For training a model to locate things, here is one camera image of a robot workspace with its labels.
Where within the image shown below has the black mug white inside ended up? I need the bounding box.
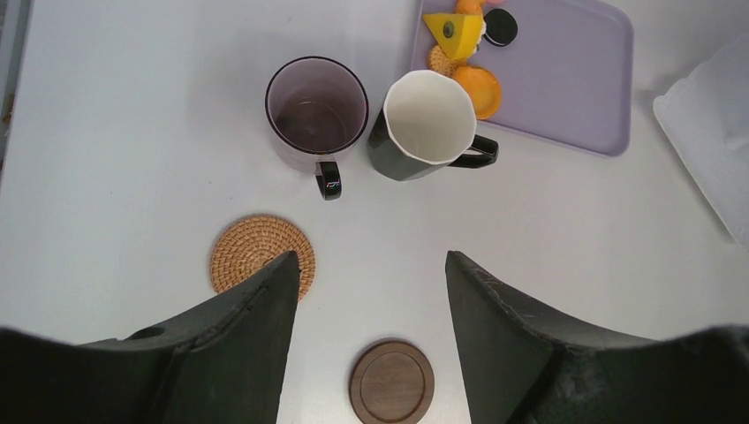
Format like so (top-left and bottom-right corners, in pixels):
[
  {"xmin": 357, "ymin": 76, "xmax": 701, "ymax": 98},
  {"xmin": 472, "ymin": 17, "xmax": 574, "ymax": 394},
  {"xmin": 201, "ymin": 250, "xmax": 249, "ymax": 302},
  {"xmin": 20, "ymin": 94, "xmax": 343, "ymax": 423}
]
[{"xmin": 367, "ymin": 70, "xmax": 500, "ymax": 182}]

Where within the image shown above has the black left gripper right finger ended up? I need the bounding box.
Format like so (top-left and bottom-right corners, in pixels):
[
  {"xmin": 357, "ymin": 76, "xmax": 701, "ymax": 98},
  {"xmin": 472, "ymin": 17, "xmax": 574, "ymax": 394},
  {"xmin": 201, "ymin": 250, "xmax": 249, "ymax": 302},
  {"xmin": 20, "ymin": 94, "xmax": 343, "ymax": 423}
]
[{"xmin": 445, "ymin": 251, "xmax": 748, "ymax": 423}]

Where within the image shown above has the dark wooden round coaster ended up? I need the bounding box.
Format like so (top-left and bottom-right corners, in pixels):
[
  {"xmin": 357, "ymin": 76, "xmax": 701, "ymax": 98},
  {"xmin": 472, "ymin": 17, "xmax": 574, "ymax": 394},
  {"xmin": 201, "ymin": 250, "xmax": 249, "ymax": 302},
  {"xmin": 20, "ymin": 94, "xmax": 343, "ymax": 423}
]
[{"xmin": 348, "ymin": 339, "xmax": 435, "ymax": 423}]

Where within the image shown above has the white three tier stand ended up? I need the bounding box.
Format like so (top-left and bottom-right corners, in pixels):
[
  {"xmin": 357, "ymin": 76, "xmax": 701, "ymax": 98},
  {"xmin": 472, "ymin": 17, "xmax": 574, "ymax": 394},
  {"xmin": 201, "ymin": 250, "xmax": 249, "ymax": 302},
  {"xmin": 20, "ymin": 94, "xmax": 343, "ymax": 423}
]
[{"xmin": 653, "ymin": 33, "xmax": 748, "ymax": 249}]

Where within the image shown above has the orange star cookie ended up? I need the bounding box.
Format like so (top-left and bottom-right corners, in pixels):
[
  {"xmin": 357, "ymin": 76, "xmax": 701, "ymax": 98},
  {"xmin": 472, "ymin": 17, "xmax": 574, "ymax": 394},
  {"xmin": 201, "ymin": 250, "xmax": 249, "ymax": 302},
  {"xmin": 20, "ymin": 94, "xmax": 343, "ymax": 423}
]
[{"xmin": 455, "ymin": 0, "xmax": 486, "ymax": 15}]

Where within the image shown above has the yellow cheese cake wedge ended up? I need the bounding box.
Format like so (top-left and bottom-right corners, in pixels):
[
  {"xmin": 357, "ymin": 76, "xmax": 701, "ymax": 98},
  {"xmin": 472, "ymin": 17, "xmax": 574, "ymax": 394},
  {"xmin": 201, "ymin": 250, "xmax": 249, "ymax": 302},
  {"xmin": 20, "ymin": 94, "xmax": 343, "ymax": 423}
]
[{"xmin": 422, "ymin": 13, "xmax": 486, "ymax": 61}]

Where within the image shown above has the lavender serving tray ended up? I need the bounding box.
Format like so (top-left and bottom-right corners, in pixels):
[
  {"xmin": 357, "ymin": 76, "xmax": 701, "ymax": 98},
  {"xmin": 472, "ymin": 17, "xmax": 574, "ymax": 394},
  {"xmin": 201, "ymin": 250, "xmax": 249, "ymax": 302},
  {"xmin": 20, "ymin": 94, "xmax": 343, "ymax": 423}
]
[{"xmin": 411, "ymin": 0, "xmax": 633, "ymax": 156}]

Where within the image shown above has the orange egg tart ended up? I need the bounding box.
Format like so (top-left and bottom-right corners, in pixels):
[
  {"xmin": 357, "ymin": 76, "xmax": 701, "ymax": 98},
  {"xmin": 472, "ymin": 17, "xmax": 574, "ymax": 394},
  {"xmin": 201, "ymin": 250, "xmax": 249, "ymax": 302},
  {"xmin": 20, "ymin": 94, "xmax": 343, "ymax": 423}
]
[{"xmin": 451, "ymin": 65, "xmax": 503, "ymax": 120}]

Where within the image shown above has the purple mug black handle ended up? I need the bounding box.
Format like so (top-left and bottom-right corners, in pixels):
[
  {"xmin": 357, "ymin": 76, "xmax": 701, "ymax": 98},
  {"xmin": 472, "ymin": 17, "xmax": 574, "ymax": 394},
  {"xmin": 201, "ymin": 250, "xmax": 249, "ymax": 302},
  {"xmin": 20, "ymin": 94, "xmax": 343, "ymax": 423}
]
[{"xmin": 264, "ymin": 56, "xmax": 370, "ymax": 201}]

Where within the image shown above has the aluminium frame post left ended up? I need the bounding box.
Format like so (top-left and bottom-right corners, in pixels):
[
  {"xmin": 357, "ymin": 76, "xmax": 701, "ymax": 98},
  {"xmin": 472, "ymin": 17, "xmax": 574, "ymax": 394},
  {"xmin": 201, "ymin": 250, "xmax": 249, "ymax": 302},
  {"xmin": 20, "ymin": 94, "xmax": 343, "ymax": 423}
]
[{"xmin": 1, "ymin": 0, "xmax": 33, "ymax": 164}]

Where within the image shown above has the round waffle biscuit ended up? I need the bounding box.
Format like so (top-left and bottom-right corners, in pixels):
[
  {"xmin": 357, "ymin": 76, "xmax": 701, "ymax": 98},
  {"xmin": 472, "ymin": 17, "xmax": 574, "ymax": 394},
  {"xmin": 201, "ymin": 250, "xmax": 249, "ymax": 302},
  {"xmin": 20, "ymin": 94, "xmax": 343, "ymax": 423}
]
[{"xmin": 427, "ymin": 45, "xmax": 464, "ymax": 78}]

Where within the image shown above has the woven rattan coaster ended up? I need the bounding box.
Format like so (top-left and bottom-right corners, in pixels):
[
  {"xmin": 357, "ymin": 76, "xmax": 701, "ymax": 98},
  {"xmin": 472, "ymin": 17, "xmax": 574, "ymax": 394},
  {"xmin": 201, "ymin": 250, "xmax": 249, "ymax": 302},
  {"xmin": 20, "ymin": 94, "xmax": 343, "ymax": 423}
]
[{"xmin": 209, "ymin": 215, "xmax": 316, "ymax": 299}]

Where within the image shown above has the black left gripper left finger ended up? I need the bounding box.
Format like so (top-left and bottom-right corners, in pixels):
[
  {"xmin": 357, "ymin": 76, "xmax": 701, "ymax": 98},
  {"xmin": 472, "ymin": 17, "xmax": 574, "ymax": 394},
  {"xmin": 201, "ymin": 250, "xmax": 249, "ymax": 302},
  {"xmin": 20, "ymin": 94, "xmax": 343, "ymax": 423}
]
[{"xmin": 1, "ymin": 252, "xmax": 300, "ymax": 423}]

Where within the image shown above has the black sandwich cookie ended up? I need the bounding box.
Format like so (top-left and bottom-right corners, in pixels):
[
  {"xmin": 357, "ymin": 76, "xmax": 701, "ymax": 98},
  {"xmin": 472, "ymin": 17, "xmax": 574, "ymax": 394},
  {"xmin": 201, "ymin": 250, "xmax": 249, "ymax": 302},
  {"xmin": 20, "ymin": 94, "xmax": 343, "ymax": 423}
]
[{"xmin": 483, "ymin": 8, "xmax": 518, "ymax": 47}]

